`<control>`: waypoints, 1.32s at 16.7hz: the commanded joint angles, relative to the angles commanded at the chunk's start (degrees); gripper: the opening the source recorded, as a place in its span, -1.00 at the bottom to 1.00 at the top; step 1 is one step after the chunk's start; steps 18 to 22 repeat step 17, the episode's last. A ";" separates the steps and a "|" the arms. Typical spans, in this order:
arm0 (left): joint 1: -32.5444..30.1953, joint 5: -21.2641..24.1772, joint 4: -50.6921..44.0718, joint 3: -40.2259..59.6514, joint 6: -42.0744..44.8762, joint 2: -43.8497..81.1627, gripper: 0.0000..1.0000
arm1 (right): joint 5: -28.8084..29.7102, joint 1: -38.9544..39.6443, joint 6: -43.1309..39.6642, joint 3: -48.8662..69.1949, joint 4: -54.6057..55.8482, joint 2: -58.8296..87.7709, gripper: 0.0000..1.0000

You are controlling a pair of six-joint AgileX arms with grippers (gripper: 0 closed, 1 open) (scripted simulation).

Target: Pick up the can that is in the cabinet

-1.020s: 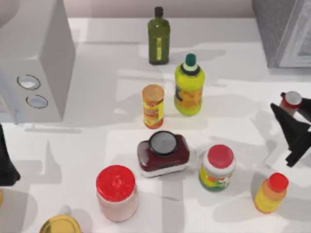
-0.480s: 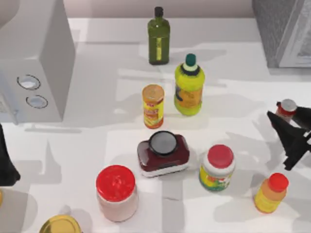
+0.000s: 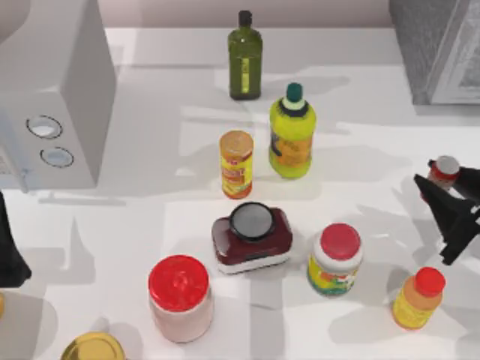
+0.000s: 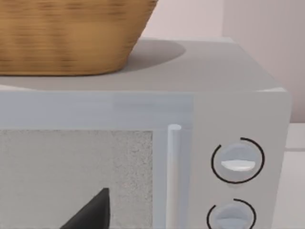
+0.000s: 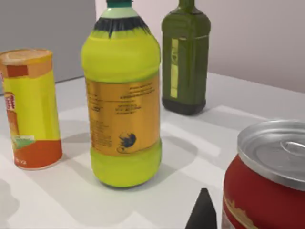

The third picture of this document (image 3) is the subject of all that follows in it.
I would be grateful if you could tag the pale microwave oven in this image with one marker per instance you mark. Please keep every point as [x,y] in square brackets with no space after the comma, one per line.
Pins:
[56,56]

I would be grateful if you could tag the white jar with red lid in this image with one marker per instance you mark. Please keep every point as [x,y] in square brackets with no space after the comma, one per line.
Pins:
[335,262]

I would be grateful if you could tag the orange bottle with red cap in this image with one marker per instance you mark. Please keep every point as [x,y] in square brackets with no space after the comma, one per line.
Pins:
[417,300]

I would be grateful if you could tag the pink jar with red lid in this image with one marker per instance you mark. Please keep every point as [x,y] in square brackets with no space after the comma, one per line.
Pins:
[180,300]

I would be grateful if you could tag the pale cabinet door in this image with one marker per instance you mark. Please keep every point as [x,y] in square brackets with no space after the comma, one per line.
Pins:
[461,56]

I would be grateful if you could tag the small red bottle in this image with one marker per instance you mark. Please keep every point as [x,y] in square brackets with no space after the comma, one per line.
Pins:
[444,172]

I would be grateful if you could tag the dark green bottle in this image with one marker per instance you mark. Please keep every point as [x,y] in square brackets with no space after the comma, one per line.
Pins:
[245,63]

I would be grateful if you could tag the yellow and orange can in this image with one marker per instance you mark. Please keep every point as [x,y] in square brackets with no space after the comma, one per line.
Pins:
[236,165]

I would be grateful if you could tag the round grey microwave knob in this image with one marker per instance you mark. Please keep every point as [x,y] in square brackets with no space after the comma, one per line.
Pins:
[57,156]
[44,126]

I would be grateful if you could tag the jar with gold lid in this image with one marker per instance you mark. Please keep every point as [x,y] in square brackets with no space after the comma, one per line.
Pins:
[92,348]

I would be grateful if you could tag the yellow bottle with green cap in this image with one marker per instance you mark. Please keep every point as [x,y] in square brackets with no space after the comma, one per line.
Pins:
[291,138]

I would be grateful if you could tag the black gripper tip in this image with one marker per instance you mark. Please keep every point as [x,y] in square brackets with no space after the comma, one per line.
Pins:
[9,255]

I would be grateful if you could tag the dark red jar, black lid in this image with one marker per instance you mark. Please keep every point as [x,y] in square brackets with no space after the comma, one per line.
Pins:
[252,240]

